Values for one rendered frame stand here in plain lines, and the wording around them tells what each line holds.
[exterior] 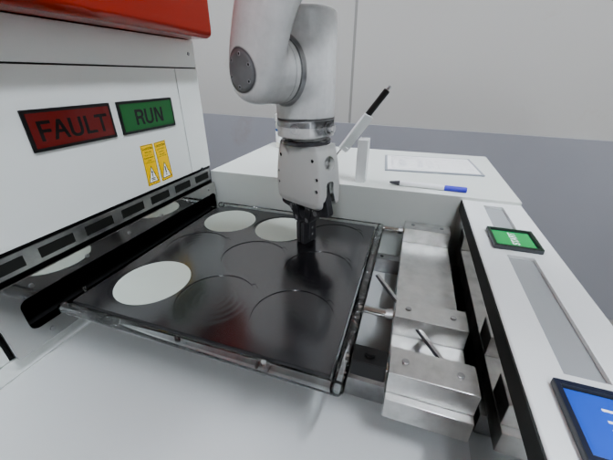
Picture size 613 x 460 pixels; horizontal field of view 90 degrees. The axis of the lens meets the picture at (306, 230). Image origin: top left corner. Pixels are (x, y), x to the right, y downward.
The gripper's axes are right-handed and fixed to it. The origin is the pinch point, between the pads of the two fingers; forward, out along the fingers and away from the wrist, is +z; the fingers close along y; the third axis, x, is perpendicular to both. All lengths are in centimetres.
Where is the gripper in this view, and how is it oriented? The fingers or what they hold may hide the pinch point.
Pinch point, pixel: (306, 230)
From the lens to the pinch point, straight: 52.9
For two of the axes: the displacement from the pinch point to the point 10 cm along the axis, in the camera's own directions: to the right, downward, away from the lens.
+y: -7.2, -3.1, 6.2
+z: 0.1, 8.9, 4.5
